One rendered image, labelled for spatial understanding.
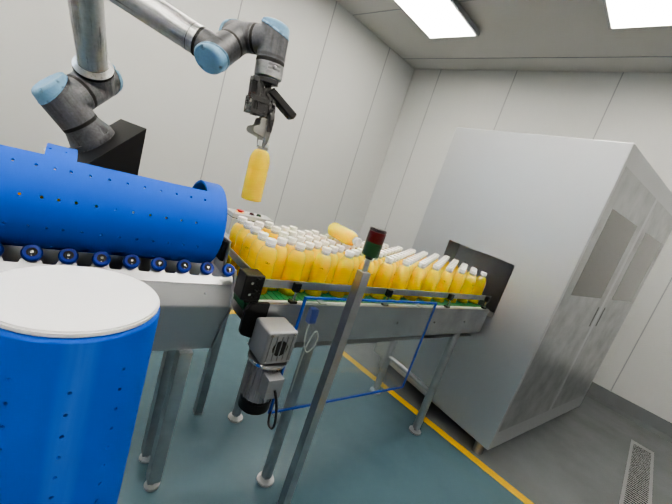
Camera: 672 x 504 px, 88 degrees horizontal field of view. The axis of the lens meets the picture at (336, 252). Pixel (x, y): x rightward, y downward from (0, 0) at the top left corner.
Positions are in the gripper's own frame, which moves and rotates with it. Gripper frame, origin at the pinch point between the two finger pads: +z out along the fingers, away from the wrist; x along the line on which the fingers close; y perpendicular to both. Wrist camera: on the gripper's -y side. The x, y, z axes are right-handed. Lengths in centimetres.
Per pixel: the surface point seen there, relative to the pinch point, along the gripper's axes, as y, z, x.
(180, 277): 22, 47, 5
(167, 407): 20, 100, 2
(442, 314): -112, 65, 11
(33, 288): 54, 34, 43
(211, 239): 14.8, 32.8, 8.3
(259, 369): -2, 72, 26
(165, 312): 25, 59, 7
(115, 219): 41, 29, 10
